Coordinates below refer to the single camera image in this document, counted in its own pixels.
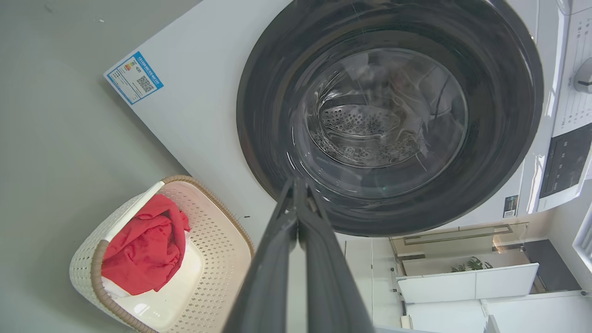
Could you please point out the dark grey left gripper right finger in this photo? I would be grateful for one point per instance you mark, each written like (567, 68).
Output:
(330, 282)

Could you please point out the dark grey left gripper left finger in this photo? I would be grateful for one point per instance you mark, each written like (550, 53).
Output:
(266, 282)

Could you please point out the cream perforated laundry basket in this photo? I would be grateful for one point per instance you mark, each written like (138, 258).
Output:
(217, 249)

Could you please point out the red garment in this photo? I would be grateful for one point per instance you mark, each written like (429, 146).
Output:
(143, 249)

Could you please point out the white low divider panel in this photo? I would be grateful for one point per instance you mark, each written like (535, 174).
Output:
(462, 284)

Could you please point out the green potted plant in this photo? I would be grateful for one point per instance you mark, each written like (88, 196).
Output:
(474, 264)

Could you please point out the dark round washing machine door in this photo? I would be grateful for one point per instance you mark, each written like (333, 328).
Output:
(268, 115)

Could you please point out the white front-load washing machine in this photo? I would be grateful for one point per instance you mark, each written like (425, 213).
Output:
(199, 101)

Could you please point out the small black white sticker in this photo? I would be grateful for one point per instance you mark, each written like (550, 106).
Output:
(510, 206)

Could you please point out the blue bordered energy label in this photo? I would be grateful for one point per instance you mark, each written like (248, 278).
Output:
(135, 77)

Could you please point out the black washer display panel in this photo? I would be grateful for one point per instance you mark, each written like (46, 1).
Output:
(566, 159)

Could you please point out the grey washer control knob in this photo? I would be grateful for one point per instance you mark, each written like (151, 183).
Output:
(585, 76)

